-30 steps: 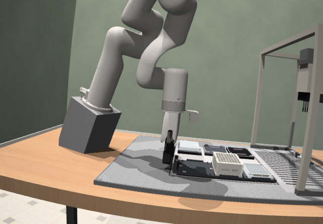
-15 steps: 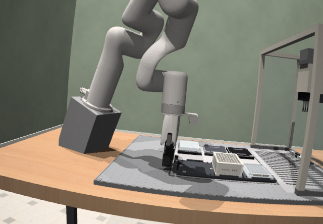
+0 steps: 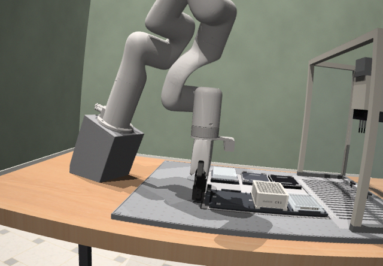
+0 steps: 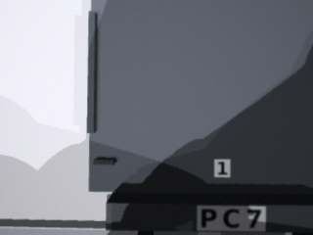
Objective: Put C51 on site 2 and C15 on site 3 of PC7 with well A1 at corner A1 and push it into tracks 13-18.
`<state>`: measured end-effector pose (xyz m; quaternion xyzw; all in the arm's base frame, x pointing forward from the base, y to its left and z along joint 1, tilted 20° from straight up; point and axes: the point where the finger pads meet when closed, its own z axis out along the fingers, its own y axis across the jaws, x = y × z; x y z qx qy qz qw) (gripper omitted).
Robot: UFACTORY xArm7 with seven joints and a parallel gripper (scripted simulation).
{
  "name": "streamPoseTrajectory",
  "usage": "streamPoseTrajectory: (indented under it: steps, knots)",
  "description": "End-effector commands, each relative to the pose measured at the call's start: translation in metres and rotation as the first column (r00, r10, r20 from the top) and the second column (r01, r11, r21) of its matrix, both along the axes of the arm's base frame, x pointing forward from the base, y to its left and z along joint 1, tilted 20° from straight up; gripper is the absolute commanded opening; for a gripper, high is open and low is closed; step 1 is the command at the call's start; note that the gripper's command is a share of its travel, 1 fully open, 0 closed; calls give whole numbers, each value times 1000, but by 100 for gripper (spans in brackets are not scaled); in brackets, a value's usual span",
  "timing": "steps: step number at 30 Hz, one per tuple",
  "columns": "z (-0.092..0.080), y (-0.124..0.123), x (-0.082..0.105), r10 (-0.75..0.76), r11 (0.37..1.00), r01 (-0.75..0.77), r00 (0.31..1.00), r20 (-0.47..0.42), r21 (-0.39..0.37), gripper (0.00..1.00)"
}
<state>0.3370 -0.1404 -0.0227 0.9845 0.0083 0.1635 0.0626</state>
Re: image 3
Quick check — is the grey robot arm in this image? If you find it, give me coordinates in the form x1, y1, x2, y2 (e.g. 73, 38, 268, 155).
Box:
95, 0, 237, 152

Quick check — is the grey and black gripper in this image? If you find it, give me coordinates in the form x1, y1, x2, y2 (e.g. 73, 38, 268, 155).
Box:
190, 136, 214, 201

